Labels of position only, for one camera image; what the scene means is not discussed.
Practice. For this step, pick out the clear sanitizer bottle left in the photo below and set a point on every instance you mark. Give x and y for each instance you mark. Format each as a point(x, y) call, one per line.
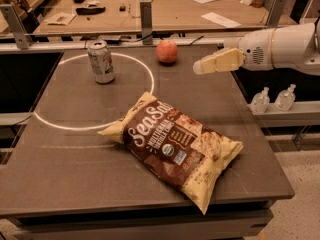
point(260, 101)

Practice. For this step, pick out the left metal bracket post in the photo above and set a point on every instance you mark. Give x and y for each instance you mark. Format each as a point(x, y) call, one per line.
point(22, 39)

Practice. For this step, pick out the black tool on bench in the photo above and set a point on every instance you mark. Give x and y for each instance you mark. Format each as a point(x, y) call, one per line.
point(90, 10)

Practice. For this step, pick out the right metal bracket post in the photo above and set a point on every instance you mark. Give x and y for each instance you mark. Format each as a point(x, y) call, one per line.
point(273, 18)

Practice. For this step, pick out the clear sanitizer bottle right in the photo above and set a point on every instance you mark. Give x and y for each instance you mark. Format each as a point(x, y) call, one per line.
point(285, 98)

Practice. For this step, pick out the white paper sheet near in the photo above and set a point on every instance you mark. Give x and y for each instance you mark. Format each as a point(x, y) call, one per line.
point(220, 20)

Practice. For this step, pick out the sea salt tortilla chips bag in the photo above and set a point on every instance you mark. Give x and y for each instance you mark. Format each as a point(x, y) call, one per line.
point(179, 150)

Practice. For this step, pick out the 7up soda can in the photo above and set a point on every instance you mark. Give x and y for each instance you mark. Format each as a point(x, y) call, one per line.
point(101, 61)

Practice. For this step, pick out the middle metal bracket post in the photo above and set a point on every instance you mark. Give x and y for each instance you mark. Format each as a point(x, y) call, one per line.
point(146, 22)

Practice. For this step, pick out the red apple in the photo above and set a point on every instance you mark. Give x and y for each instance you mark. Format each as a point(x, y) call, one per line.
point(166, 51)

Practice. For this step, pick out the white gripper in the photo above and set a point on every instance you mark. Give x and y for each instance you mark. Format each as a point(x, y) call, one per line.
point(256, 50)

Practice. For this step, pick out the metal bracket post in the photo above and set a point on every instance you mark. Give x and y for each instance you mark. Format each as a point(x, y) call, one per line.
point(273, 18)
point(146, 22)
point(22, 39)

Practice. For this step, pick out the clear sanitizer bottle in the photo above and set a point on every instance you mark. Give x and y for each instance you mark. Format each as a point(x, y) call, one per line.
point(285, 98)
point(260, 101)

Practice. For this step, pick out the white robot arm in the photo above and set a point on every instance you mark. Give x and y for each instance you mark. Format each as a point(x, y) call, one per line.
point(295, 47)

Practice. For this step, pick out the tan paper note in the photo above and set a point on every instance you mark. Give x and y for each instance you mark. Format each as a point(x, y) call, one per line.
point(60, 19)

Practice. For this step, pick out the small black object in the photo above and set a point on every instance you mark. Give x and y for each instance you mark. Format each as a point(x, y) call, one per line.
point(122, 8)

